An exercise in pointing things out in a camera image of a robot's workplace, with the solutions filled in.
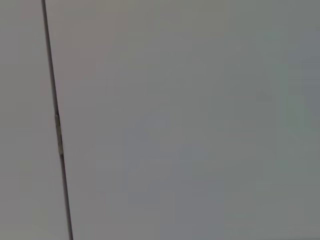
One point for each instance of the grey tape on wall seam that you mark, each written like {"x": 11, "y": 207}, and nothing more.
{"x": 59, "y": 135}

